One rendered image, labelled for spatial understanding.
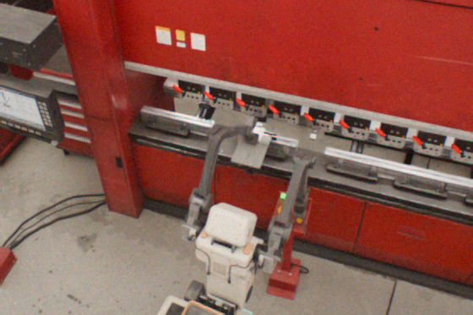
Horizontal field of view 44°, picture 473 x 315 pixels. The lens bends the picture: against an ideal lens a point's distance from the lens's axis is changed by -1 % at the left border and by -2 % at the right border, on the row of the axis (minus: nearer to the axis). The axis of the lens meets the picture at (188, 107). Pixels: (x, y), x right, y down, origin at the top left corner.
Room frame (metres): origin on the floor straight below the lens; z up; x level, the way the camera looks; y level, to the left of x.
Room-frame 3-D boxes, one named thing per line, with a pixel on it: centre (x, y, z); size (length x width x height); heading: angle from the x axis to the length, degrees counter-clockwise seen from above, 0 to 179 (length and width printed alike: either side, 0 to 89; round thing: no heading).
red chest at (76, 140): (3.43, 0.80, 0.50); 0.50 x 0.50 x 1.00; 66
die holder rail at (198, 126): (2.72, 0.08, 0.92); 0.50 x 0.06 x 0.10; 66
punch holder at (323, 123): (2.34, -0.76, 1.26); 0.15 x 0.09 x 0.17; 66
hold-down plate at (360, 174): (2.19, -0.95, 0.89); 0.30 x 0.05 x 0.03; 66
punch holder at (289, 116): (2.42, -0.58, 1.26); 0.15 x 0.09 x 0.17; 66
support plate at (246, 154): (2.36, -0.36, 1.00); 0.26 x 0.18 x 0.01; 156
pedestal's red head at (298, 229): (2.03, -0.56, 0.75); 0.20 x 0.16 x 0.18; 67
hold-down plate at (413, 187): (2.03, -1.31, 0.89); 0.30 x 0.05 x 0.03; 66
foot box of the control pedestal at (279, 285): (2.01, -0.55, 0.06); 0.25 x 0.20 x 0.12; 157
